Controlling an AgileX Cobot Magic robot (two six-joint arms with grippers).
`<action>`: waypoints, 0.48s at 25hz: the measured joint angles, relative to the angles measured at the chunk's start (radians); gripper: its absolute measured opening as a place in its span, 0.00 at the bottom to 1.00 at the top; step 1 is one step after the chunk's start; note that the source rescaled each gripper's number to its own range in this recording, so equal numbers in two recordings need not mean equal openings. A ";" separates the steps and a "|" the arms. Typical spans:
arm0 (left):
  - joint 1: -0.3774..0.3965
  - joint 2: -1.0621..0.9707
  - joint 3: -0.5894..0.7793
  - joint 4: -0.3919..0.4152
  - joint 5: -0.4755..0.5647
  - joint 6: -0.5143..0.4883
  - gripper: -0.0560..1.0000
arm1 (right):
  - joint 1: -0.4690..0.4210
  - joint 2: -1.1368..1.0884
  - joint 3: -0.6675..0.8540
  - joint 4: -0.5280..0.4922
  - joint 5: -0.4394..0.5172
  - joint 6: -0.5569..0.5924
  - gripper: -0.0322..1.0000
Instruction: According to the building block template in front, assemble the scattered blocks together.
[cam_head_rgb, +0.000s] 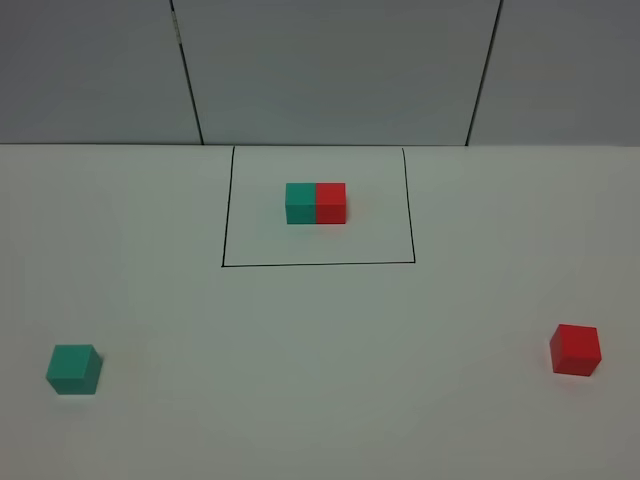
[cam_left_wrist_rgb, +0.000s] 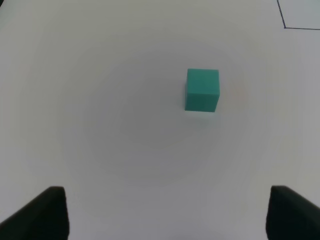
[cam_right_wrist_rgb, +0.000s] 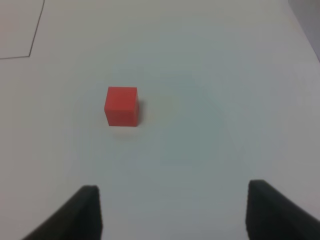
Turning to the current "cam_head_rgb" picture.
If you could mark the green template cube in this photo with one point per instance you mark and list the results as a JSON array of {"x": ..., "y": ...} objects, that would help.
[{"x": 300, "y": 203}]

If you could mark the red template cube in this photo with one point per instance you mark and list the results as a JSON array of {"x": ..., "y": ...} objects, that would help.
[{"x": 331, "y": 203}]

